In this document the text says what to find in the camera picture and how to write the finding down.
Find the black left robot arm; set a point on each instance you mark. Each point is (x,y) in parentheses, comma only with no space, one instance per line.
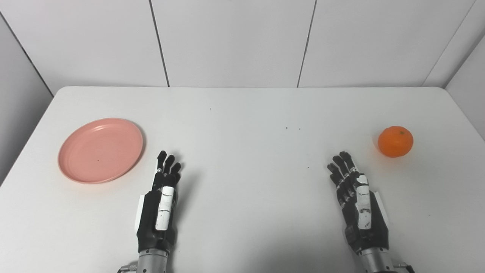
(152,262)

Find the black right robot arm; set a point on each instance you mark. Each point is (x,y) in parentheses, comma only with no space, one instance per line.
(375,262)

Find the pink round plate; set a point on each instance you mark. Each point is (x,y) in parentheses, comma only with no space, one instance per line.
(100,151)

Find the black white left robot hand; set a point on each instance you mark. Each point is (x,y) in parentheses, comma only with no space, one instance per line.
(151,220)

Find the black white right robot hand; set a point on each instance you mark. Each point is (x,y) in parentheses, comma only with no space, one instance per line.
(373,227)

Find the orange fruit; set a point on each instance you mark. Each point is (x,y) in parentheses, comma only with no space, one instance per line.
(395,141)

